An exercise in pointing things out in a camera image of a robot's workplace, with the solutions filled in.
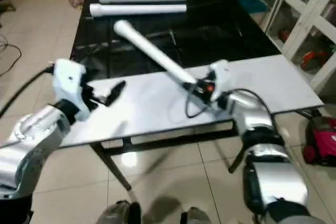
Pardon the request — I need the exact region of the white glass door cabinet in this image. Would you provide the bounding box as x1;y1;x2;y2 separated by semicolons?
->
252;0;336;93

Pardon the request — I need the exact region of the grey right robot foot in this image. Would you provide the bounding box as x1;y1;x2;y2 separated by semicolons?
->
181;207;213;224

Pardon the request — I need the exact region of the grey left robot foot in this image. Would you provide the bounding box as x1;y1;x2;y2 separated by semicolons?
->
97;200;142;224

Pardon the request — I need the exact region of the black floor cable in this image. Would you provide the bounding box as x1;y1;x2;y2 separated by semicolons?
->
0;35;22;78

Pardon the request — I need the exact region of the black side table leg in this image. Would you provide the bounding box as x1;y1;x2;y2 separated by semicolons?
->
228;122;247;175
89;143;132;190

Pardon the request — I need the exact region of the white side table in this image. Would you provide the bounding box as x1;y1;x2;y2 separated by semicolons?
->
52;54;325;148

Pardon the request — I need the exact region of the black table mat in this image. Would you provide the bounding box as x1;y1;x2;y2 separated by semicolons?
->
71;0;281;80

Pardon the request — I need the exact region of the blue plastic stool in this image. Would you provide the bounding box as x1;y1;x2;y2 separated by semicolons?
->
239;0;268;15

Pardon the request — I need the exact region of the red canister appliance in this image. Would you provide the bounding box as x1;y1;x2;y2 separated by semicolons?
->
302;114;336;167

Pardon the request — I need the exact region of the grey robot foot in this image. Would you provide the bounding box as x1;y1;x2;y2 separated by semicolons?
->
97;200;142;224
181;207;213;224

